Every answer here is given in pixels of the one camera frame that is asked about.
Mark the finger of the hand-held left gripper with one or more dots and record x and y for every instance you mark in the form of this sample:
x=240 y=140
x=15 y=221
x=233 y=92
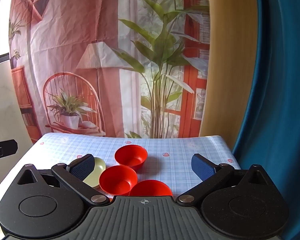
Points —
x=5 y=148

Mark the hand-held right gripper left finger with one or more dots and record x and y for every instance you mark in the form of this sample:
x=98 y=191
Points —
x=82 y=168

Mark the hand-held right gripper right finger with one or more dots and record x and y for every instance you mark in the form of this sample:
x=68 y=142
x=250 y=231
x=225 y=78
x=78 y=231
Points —
x=203 y=168

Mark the yellow-green bowl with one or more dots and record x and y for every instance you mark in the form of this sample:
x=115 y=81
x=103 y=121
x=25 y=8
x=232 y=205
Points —
x=98 y=171

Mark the red plastic bowl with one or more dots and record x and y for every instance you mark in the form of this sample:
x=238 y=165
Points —
x=151 y=188
x=131 y=155
x=118 y=180

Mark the blue checked tablecloth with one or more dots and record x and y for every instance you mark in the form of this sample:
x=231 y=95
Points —
x=170 y=170

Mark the blue curtain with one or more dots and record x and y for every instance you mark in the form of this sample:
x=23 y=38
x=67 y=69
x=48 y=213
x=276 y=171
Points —
x=277 y=80

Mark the yellow wooden panel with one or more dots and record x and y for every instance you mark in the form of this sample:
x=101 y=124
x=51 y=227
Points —
x=230 y=55

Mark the printed room scene backdrop cloth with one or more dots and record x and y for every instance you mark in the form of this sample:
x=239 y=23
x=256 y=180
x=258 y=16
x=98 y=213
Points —
x=90 y=17

